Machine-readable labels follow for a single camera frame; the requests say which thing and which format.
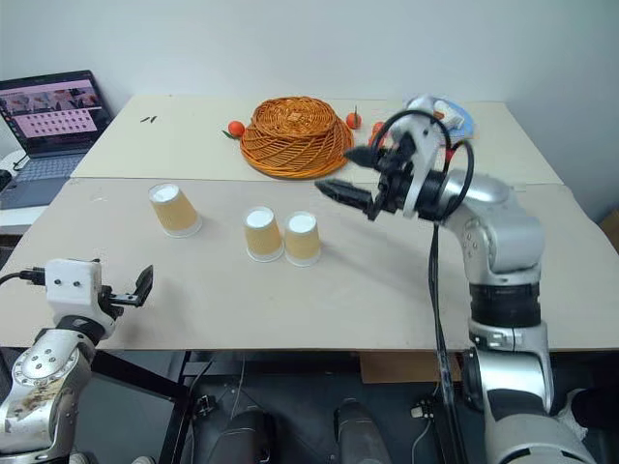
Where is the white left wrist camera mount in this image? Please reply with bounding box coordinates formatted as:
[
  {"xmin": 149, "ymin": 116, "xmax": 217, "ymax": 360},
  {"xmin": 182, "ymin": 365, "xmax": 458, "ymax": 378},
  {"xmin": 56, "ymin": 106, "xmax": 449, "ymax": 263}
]
[{"xmin": 44, "ymin": 258, "xmax": 103, "ymax": 321}]

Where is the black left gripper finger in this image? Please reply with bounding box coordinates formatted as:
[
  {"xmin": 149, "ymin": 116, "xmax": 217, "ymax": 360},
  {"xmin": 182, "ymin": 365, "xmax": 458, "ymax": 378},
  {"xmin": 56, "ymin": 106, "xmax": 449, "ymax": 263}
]
[{"xmin": 134, "ymin": 264, "xmax": 156, "ymax": 307}]

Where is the white round side table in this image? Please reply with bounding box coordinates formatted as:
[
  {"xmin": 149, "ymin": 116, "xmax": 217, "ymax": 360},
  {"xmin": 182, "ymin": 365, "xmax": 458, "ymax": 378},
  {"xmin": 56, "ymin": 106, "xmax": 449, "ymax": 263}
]
[{"xmin": 0, "ymin": 148, "xmax": 28, "ymax": 173}]

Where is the black table frame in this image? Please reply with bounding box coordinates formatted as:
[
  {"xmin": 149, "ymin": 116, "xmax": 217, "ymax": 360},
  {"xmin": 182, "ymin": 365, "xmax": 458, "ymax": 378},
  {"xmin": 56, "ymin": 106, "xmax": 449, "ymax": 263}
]
[{"xmin": 89, "ymin": 350, "xmax": 214, "ymax": 464}]

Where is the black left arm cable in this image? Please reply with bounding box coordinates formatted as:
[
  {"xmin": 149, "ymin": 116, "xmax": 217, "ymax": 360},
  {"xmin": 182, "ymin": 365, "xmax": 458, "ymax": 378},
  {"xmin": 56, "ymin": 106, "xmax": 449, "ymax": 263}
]
[{"xmin": 0, "ymin": 267, "xmax": 47, "ymax": 287}]

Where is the dark rounded shape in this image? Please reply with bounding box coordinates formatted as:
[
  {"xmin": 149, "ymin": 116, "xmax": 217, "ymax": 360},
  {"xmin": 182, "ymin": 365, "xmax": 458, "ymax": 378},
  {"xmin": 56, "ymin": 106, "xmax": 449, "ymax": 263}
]
[
  {"xmin": 212, "ymin": 407, "xmax": 273, "ymax": 464},
  {"xmin": 335, "ymin": 397, "xmax": 391, "ymax": 464}
]

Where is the blue plate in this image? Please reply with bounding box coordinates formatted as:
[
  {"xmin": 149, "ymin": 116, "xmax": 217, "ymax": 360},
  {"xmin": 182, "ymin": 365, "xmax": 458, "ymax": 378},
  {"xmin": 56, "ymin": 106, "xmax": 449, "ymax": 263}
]
[{"xmin": 433, "ymin": 98, "xmax": 479, "ymax": 141}]

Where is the white power plug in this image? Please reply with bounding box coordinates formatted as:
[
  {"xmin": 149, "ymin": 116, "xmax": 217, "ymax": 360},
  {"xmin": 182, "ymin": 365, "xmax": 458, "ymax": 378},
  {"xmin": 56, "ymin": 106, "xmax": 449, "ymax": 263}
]
[{"xmin": 410, "ymin": 397, "xmax": 435, "ymax": 421}]

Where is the flat cardboard piece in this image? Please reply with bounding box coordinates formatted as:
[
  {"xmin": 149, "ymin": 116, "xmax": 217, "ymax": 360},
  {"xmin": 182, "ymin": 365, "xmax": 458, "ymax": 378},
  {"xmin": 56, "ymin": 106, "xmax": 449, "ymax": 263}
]
[{"xmin": 359, "ymin": 351, "xmax": 466, "ymax": 386}]

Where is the brown ribbed paper cup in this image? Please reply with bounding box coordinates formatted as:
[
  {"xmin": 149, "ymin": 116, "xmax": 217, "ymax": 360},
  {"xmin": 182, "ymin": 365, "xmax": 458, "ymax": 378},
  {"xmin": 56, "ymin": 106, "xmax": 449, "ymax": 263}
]
[
  {"xmin": 243, "ymin": 206, "xmax": 285, "ymax": 264},
  {"xmin": 147, "ymin": 183, "xmax": 203, "ymax": 239},
  {"xmin": 282, "ymin": 211, "xmax": 322, "ymax": 269}
]

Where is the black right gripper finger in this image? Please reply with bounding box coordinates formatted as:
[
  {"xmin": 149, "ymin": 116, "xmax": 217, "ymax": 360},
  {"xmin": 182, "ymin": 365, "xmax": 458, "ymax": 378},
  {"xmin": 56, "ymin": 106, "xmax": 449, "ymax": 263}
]
[
  {"xmin": 342, "ymin": 145, "xmax": 384, "ymax": 168},
  {"xmin": 313, "ymin": 177, "xmax": 377, "ymax": 213}
]

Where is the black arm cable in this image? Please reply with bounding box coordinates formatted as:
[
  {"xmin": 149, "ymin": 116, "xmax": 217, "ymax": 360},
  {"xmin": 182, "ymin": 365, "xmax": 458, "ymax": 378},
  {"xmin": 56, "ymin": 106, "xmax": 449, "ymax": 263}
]
[
  {"xmin": 369, "ymin": 109, "xmax": 478, "ymax": 464},
  {"xmin": 0, "ymin": 267, "xmax": 47, "ymax": 287}
]

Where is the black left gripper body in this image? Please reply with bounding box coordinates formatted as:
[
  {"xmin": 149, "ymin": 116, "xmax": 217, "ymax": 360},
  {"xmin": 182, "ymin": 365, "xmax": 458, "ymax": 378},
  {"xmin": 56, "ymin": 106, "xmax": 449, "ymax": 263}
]
[{"xmin": 98, "ymin": 284, "xmax": 139, "ymax": 321}]

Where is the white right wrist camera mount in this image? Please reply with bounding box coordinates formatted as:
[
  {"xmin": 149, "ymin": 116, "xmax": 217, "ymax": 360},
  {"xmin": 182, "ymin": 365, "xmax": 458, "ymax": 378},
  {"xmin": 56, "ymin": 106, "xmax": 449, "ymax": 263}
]
[{"xmin": 386, "ymin": 113, "xmax": 454, "ymax": 221}]

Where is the orange wicker basket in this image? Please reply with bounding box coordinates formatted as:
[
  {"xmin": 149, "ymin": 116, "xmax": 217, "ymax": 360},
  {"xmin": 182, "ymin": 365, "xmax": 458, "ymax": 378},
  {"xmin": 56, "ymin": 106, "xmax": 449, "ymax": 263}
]
[{"xmin": 239, "ymin": 96, "xmax": 356, "ymax": 181}]

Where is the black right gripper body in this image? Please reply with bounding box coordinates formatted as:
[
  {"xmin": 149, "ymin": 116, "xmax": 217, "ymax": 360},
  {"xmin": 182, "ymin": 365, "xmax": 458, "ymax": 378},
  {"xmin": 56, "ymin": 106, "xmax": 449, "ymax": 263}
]
[{"xmin": 366, "ymin": 131, "xmax": 418, "ymax": 222}]

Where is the white packet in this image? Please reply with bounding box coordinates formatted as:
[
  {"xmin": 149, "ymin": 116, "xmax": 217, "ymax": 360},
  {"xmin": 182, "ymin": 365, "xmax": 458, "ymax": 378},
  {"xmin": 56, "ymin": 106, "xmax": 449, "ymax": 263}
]
[{"xmin": 431, "ymin": 100, "xmax": 466, "ymax": 131}]

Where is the black table clamp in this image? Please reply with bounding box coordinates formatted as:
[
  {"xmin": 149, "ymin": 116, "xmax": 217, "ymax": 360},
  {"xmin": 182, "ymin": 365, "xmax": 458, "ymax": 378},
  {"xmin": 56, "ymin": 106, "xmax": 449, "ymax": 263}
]
[{"xmin": 194, "ymin": 393, "xmax": 218, "ymax": 418}]

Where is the brown cardboard box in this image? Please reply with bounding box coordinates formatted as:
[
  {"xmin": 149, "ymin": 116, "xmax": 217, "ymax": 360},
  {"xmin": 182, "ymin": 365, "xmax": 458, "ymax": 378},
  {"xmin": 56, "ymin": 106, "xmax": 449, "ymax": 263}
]
[{"xmin": 599, "ymin": 207, "xmax": 619, "ymax": 244}]

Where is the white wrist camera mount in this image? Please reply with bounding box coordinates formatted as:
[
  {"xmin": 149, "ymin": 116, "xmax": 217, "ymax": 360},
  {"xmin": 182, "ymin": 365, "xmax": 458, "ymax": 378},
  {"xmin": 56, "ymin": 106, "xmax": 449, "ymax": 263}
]
[
  {"xmin": 44, "ymin": 258, "xmax": 103, "ymax": 321},
  {"xmin": 386, "ymin": 113, "xmax": 454, "ymax": 221}
]

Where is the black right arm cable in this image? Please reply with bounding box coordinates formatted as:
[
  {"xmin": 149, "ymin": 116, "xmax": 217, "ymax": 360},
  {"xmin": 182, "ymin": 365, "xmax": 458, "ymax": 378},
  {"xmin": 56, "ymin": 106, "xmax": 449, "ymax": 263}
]
[{"xmin": 369, "ymin": 109, "xmax": 478, "ymax": 464}]

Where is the open grey laptop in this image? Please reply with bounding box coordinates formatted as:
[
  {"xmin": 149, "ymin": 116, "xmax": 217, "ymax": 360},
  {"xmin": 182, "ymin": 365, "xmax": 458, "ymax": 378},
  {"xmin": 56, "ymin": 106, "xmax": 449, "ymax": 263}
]
[{"xmin": 0, "ymin": 70, "xmax": 114, "ymax": 211}]

